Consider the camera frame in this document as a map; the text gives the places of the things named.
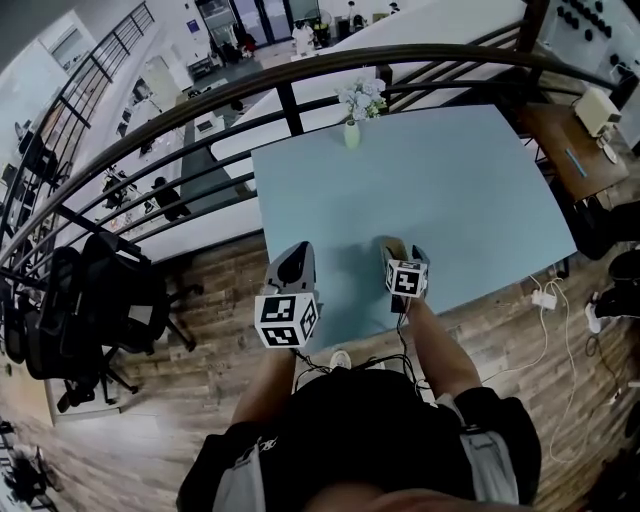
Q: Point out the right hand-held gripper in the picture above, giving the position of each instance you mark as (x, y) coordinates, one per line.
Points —
(406, 280)

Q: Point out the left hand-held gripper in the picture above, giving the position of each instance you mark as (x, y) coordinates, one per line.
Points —
(280, 317)

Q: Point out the person's right forearm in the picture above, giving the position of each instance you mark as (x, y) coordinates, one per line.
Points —
(442, 350)

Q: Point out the person's left forearm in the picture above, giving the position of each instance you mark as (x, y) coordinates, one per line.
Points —
(265, 385)

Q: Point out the person's white shoe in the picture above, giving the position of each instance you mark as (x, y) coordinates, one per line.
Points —
(341, 359)

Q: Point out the white power strip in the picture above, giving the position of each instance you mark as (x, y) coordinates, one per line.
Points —
(544, 299)

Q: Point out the pale green vase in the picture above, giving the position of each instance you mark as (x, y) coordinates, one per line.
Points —
(352, 135)

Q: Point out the white flower bunch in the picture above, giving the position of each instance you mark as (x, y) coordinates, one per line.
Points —
(362, 97)

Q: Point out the person's black shirt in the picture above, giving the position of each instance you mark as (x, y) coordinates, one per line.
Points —
(360, 425)

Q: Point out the black mesh office chair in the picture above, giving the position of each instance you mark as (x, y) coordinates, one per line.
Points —
(55, 320)
(125, 295)

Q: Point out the blue pen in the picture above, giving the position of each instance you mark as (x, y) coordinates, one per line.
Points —
(576, 162)

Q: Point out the brown wooden desk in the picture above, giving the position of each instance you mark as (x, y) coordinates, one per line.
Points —
(575, 150)

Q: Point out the black bag on floor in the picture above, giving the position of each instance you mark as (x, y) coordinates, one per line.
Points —
(607, 230)

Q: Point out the dark metal railing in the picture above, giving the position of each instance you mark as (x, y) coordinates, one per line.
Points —
(400, 50)
(90, 55)

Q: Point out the small white desk item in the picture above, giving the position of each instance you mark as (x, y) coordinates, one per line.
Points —
(610, 152)

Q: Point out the beige box appliance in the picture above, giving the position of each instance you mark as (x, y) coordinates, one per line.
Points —
(595, 110)

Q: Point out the rack of black wall items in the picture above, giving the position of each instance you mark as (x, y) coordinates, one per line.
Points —
(585, 15)

